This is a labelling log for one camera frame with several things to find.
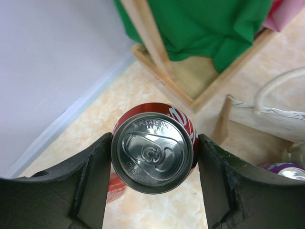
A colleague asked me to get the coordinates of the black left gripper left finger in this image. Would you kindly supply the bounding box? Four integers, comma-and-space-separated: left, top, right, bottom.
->
0, 133, 112, 229

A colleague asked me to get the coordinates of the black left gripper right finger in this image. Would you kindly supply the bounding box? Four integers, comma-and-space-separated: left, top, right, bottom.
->
198, 134, 305, 229

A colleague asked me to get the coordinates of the red cola can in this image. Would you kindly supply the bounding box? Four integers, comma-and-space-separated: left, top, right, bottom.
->
106, 173, 126, 204

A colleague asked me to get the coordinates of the purple soda can front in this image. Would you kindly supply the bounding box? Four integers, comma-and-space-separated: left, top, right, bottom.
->
259, 163, 305, 181

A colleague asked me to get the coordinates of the red soda can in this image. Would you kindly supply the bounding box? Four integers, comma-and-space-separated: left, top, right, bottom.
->
111, 102, 199, 195

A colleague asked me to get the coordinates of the brown canvas tote bag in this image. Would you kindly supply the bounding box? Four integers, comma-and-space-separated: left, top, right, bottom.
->
212, 67, 305, 167

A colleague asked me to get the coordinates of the green tank top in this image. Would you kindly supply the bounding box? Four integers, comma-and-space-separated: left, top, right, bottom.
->
114, 0, 272, 73

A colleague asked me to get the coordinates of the pink shirt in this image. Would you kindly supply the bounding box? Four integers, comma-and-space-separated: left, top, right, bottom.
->
263, 0, 305, 32

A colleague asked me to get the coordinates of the wooden clothes rack frame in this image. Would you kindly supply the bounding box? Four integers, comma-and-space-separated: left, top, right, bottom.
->
121, 0, 276, 112

